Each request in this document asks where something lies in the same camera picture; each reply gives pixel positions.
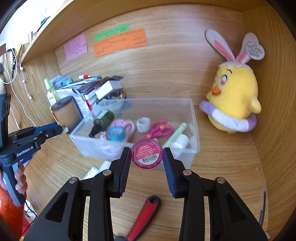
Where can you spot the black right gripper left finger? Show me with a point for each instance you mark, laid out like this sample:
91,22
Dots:
63,216

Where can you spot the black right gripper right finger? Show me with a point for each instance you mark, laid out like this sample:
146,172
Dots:
230,218

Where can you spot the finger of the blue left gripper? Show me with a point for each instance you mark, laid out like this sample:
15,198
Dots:
52,128

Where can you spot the pink round cosmetic jar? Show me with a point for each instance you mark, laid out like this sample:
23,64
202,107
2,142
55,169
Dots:
147,153

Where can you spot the blue tape roll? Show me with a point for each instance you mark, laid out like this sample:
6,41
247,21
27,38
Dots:
116,133

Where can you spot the dark green bottle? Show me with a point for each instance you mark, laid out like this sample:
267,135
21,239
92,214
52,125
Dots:
104,118

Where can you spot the white tape roll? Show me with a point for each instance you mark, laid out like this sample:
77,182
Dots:
143,124

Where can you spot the pink plastic scissors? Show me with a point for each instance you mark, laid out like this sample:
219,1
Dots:
159,129

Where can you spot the pale green tube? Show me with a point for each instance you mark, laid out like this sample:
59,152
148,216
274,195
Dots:
175,135

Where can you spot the person's left hand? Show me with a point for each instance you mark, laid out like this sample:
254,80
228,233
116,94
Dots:
21,185

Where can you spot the mint green case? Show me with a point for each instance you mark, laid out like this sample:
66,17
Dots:
105,165

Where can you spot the white green ointment tube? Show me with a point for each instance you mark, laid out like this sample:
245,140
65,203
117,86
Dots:
91,173

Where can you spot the light green spray bottle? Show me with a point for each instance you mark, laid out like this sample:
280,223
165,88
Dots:
52,95

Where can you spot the brown cylindrical container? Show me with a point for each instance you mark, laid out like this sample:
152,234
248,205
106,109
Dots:
66,113

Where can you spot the stack of books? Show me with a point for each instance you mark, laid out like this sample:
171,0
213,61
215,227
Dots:
84,93

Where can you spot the clear plastic storage bin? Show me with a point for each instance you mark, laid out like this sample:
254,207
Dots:
170,121

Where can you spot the orange jacket sleeve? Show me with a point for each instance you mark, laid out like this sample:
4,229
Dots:
12,215

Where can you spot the white small bottle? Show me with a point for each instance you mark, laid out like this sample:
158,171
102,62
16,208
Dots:
179,145

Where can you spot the white small box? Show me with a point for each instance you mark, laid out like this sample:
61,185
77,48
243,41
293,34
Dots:
107,88

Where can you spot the clear bowl of trinkets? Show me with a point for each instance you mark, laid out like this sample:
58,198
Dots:
113,102

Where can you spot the pink sticky note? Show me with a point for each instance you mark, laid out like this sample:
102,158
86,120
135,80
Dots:
75,47

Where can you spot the yellow chick plush toy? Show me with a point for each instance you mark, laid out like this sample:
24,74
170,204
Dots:
232,103

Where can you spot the wooden shelf board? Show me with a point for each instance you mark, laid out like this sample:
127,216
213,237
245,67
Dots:
74,17

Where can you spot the green sticky note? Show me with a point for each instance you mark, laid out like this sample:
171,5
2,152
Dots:
112,31

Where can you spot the orange sticky note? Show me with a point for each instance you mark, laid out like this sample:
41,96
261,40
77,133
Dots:
131,39

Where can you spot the red black handled brush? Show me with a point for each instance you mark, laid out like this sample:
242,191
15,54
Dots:
144,218

